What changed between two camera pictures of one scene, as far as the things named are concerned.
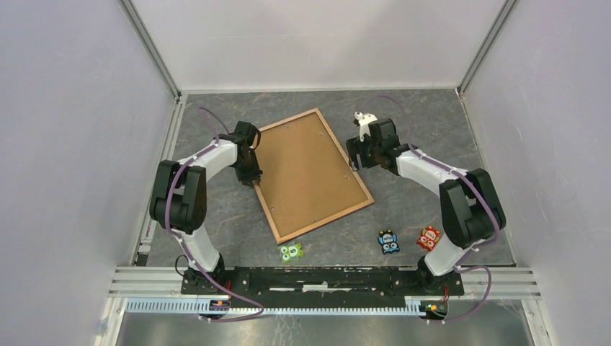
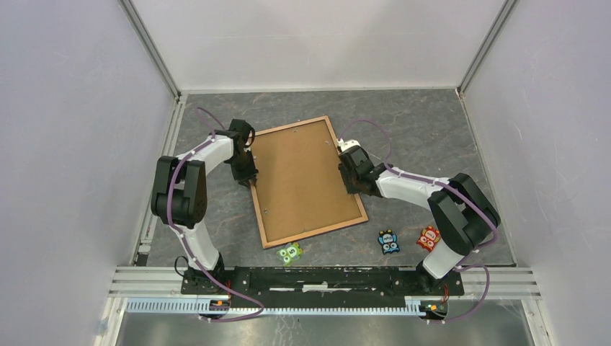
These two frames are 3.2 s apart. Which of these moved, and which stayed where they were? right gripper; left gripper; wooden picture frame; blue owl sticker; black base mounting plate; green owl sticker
Moved: wooden picture frame; right gripper
Stayed: blue owl sticker; left gripper; black base mounting plate; green owl sticker
